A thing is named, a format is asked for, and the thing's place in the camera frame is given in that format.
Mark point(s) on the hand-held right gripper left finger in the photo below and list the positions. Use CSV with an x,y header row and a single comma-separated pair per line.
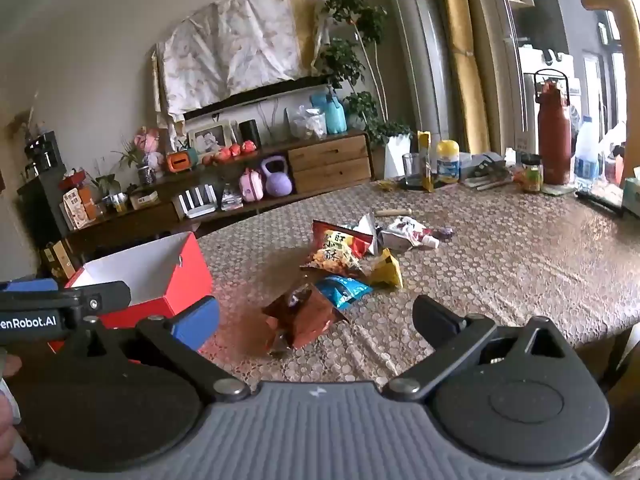
x,y
195,322

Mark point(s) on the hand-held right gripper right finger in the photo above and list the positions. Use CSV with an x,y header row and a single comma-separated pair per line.
x,y
435,321

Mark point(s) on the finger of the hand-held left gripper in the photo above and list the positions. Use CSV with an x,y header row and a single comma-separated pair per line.
x,y
30,285
95,297

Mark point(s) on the red cardboard box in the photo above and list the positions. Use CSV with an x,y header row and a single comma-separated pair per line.
x,y
192,280

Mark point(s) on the yellow snack packet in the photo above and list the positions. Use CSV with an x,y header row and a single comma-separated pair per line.
x,y
387,270

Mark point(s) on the purple candy wrapper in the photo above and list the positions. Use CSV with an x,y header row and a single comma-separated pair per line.
x,y
445,232

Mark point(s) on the white red snack packet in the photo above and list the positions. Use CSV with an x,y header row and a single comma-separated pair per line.
x,y
407,232

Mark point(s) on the blue snack packet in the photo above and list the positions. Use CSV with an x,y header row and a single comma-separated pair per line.
x,y
345,291

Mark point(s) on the reddish brown snack packet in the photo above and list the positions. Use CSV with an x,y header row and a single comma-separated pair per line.
x,y
300,317

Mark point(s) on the white grey printed snack packet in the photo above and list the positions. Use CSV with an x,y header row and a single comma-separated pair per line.
x,y
367,227

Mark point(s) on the orange snack packet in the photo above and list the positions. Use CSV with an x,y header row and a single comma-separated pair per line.
x,y
337,250

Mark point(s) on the person's left hand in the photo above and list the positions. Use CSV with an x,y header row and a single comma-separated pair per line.
x,y
7,412

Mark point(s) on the black side cabinet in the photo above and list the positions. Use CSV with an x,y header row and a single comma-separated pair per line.
x,y
42,210

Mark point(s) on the printed snack boxes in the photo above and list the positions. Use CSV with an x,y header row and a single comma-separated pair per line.
x,y
75,206

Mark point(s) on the wooden stick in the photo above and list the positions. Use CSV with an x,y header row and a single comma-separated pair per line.
x,y
392,211

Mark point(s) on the white router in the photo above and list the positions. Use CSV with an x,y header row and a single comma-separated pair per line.
x,y
197,203

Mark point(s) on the stack of booklets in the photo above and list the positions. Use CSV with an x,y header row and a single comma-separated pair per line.
x,y
231,201

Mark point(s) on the green plant in glass vase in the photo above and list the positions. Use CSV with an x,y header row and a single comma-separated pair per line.
x,y
145,175

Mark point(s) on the black coffee machine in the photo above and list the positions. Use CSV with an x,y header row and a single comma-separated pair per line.
x,y
42,152

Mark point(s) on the black round coaster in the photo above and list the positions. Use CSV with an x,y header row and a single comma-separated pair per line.
x,y
407,187

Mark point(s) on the yellow crumpled wrapper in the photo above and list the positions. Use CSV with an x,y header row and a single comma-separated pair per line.
x,y
387,185

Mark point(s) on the pink small case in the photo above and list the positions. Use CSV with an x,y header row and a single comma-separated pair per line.
x,y
251,186

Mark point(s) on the clear glass cup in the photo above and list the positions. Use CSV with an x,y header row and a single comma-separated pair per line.
x,y
413,170

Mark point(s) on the yellow lid wipes canister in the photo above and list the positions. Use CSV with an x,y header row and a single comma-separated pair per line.
x,y
447,161

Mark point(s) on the tall yellow packet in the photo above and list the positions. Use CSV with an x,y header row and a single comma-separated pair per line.
x,y
425,160

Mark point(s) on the orange tissue box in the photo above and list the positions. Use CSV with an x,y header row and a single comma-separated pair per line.
x,y
182,161

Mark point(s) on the pink plush flowers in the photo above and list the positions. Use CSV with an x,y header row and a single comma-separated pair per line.
x,y
150,145

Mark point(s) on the purple kettlebell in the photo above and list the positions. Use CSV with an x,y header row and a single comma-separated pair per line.
x,y
276,180

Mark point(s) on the red apple ornament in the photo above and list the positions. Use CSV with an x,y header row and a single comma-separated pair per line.
x,y
220,154
248,147
207,159
234,150

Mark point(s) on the white plant pot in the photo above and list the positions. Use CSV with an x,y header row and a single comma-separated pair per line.
x,y
397,156

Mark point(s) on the small glass jar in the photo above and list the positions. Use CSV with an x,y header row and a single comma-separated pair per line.
x,y
531,174

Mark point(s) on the wooden television cabinet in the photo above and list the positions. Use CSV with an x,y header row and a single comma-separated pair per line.
x,y
330,157

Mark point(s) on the black cylinder speaker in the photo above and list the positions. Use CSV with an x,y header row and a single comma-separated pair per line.
x,y
250,133

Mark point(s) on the red thermos bottle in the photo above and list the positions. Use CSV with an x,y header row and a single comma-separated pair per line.
x,y
553,130

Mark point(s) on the clear plastic water bottle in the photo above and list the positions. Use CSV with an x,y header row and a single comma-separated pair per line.
x,y
586,152

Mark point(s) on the clear plastic bag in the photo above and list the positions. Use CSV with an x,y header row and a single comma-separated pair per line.
x,y
306,123

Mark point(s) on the blue water jug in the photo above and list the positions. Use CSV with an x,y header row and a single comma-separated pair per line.
x,y
336,114

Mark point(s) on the black television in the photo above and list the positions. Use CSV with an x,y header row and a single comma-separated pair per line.
x,y
260,96

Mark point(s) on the light blue container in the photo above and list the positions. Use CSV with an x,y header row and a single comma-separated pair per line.
x,y
317,100

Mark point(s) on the grey standing air conditioner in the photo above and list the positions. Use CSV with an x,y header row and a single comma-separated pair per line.
x,y
420,55

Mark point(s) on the yellow curtain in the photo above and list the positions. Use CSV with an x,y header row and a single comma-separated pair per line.
x,y
465,55

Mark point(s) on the floral cloth television cover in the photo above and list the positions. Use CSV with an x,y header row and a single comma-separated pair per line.
x,y
230,50

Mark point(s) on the tall green potted plant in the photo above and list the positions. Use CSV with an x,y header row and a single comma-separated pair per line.
x,y
355,35

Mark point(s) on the yellow giraffe toy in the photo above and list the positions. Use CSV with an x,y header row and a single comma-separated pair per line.
x,y
617,35

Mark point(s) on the white photo frame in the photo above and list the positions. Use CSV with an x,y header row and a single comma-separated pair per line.
x,y
212,138

